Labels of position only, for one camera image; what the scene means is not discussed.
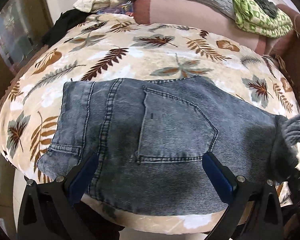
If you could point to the black garment on edge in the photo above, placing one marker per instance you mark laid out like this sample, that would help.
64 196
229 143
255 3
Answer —
66 21

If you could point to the blue denim jeans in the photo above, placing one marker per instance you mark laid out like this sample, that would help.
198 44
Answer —
150 137

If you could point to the dark grey crumpled garment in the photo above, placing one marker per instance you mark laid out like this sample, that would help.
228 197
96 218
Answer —
268 7

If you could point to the green patterned folded quilt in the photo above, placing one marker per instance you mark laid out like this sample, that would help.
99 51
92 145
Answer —
252 18

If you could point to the colourful snack packet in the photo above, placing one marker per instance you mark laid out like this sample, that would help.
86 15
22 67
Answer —
124 8

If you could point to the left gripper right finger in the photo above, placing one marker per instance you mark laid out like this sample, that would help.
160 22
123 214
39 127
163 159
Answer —
265 218

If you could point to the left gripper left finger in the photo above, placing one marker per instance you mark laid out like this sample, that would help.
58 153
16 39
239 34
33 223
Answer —
47 210

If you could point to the leaf pattern cream blanket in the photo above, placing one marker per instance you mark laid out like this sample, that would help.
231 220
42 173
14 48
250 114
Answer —
116 47

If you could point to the glass door panel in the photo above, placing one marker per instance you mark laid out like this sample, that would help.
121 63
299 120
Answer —
18 43

